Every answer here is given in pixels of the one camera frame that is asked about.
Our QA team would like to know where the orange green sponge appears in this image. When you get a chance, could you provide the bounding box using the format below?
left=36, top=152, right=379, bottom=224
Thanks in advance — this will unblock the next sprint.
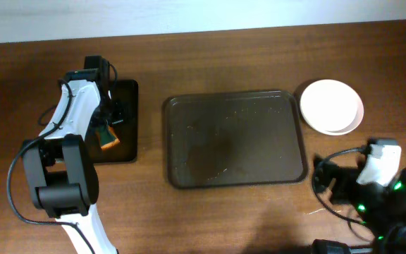
left=95, top=122, right=120, bottom=150

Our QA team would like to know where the white plate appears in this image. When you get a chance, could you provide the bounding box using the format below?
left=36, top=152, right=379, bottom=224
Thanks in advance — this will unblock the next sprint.
left=302, top=109, right=364, bottom=136
left=300, top=79, right=360, bottom=134

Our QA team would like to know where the white plate top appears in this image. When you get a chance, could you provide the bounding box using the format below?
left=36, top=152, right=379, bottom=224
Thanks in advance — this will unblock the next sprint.
left=302, top=109, right=364, bottom=136

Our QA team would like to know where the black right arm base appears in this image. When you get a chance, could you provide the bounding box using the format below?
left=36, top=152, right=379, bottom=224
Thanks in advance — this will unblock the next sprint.
left=310, top=238, right=376, bottom=254

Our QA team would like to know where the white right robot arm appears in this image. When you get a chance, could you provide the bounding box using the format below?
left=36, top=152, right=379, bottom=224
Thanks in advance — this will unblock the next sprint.
left=311, top=138, right=406, bottom=253

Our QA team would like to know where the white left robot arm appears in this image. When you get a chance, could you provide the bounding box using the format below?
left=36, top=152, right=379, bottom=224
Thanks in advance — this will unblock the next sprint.
left=16, top=56, right=123, bottom=253

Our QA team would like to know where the small black tray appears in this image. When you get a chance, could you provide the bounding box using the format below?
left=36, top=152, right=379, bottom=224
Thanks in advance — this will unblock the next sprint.
left=85, top=80, right=139, bottom=164

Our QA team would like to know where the large brown tray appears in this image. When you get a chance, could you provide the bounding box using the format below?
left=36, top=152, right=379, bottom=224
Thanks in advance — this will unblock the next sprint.
left=162, top=90, right=309, bottom=189

